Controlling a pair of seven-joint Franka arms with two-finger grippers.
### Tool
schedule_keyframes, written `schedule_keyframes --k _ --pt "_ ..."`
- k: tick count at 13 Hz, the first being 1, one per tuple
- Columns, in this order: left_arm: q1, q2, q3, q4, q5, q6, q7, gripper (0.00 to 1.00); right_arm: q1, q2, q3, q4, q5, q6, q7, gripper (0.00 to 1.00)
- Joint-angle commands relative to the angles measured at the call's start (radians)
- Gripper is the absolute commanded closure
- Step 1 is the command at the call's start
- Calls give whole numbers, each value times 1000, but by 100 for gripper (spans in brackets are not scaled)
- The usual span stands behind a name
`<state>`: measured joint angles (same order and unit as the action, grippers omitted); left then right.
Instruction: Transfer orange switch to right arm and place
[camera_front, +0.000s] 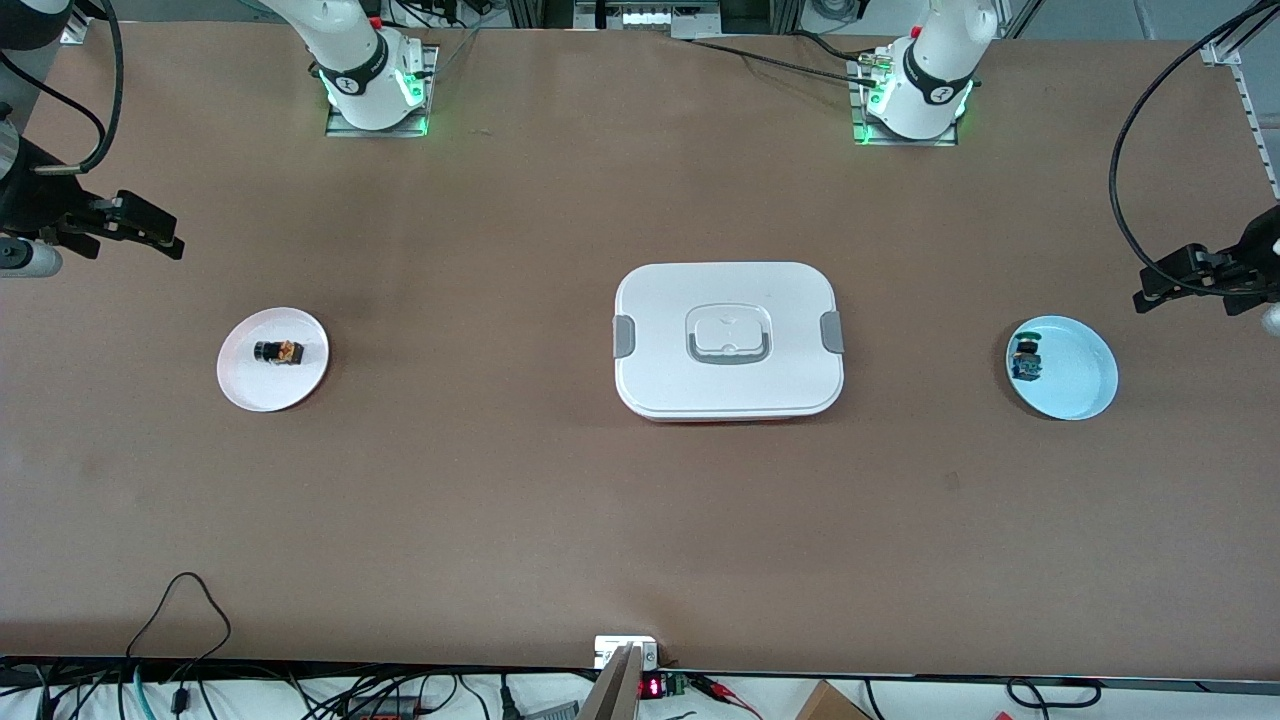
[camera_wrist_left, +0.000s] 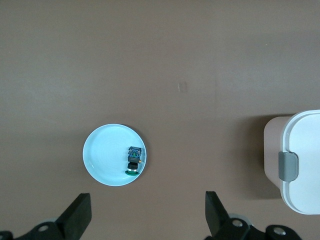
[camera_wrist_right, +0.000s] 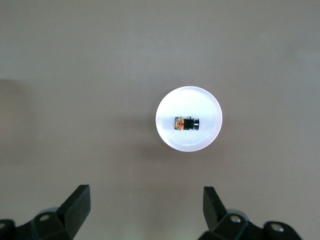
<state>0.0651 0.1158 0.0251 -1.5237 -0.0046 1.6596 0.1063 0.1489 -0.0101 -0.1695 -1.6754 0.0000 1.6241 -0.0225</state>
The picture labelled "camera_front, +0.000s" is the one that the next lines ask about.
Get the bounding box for black arm gripper cable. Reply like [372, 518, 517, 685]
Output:
[1108, 0, 1276, 293]
[32, 0, 126, 177]

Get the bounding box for brown cardboard box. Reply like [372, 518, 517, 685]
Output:
[795, 680, 873, 720]

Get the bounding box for silver metal bracket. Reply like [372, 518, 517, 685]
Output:
[573, 0, 723, 39]

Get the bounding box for thin black looped cable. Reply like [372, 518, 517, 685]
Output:
[125, 572, 233, 691]

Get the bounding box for red wire pair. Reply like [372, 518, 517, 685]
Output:
[695, 675, 763, 719]

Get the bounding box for white metal bracket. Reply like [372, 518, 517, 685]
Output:
[594, 636, 659, 669]

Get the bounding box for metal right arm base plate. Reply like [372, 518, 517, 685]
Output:
[325, 45, 439, 139]

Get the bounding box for white lunch box grey clips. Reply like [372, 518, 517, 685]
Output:
[612, 262, 846, 423]

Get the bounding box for black left arm gripper cable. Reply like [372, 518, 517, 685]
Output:
[1108, 0, 1276, 293]

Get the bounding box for light blue round plate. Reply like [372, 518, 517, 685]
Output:
[1005, 315, 1119, 421]

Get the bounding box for pink round plate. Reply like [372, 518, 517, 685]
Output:
[216, 307, 330, 413]

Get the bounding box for blue and black switch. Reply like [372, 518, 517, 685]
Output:
[1008, 335, 1045, 385]

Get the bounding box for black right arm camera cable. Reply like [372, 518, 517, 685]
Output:
[0, 52, 109, 173]

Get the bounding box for black floor cable loop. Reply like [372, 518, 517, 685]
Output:
[1005, 678, 1103, 709]

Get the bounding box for black cable to arm base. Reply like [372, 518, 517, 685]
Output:
[685, 30, 881, 86]

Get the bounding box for aluminium profile beam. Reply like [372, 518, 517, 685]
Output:
[578, 645, 646, 720]

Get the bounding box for black right arm gripper cable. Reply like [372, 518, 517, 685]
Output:
[32, 0, 126, 177]

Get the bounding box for aluminium rail with holes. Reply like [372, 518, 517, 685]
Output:
[1198, 0, 1280, 201]

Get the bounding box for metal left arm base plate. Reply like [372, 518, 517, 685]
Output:
[850, 55, 959, 148]

